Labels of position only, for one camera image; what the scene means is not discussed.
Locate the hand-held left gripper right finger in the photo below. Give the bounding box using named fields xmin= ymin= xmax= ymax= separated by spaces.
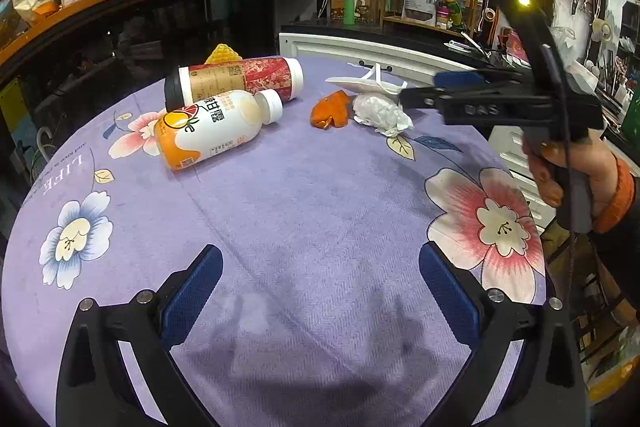
xmin=419 ymin=242 xmax=586 ymax=427

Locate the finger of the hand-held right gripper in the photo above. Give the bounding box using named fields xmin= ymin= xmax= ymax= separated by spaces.
xmin=434 ymin=71 xmax=526 ymax=88
xmin=399 ymin=86 xmax=451 ymax=112

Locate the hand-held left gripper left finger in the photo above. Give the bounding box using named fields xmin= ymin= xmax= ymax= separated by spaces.
xmin=56 ymin=244 xmax=224 ymax=427

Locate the white tissue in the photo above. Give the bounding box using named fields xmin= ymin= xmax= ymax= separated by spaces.
xmin=352 ymin=93 xmax=413 ymax=138

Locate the orange peel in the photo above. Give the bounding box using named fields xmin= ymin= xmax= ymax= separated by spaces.
xmin=310 ymin=91 xmax=349 ymax=129

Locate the white orange drink bottle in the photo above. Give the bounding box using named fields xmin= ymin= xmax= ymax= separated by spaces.
xmin=154 ymin=89 xmax=283 ymax=172

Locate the red patterned drink bottle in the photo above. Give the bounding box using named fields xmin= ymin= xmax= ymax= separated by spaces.
xmin=165 ymin=57 xmax=304 ymax=105

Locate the yellow honeycomb foam piece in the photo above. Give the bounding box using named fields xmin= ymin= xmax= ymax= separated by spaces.
xmin=206 ymin=44 xmax=244 ymax=65

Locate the person's right forearm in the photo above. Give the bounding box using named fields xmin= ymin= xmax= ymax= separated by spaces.
xmin=590 ymin=154 xmax=640 ymax=308

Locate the person's right hand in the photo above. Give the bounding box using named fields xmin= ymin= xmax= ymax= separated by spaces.
xmin=522 ymin=129 xmax=623 ymax=228

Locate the white vanity drawer unit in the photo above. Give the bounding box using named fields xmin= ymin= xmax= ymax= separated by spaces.
xmin=278 ymin=32 xmax=501 ymax=80

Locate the brown printed box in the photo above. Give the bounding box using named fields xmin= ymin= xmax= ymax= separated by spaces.
xmin=330 ymin=0 xmax=376 ymax=25

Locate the purple floral tablecloth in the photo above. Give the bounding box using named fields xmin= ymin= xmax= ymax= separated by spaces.
xmin=0 ymin=54 xmax=556 ymax=427

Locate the brown paper snack bag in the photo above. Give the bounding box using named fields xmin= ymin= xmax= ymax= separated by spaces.
xmin=7 ymin=0 xmax=58 ymax=25

